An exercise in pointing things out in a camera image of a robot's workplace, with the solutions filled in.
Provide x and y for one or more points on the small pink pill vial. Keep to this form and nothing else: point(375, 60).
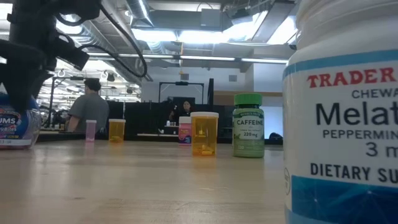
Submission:
point(90, 130)

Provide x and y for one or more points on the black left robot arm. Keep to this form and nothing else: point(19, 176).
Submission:
point(34, 12)

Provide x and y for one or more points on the person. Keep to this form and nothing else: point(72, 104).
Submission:
point(186, 109)
point(90, 109)

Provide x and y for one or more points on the black room divider panels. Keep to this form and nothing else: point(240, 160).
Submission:
point(140, 118)

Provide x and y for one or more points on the white melatonin supplement bottle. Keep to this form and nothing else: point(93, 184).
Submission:
point(342, 124)

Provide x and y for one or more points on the pink labelled medicine bottle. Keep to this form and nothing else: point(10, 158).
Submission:
point(184, 132)

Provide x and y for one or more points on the blue Tums antacid bottle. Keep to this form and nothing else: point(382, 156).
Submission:
point(17, 130)

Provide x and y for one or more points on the long ceiling light bar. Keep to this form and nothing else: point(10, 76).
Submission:
point(205, 58)

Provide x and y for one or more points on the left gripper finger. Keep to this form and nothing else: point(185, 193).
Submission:
point(21, 93)

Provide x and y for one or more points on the black camera rig frame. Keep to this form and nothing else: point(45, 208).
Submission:
point(181, 83)
point(76, 78)

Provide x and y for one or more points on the wooden background desk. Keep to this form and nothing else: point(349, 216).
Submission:
point(155, 135)

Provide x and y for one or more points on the green caffeine supplement bottle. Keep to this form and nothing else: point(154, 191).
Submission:
point(248, 133)

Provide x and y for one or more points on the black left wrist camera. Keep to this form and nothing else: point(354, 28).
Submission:
point(71, 53)

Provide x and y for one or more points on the small amber pill bottle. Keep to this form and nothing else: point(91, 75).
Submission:
point(117, 130)

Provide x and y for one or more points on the large amber pill bottle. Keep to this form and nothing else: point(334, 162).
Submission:
point(204, 133)

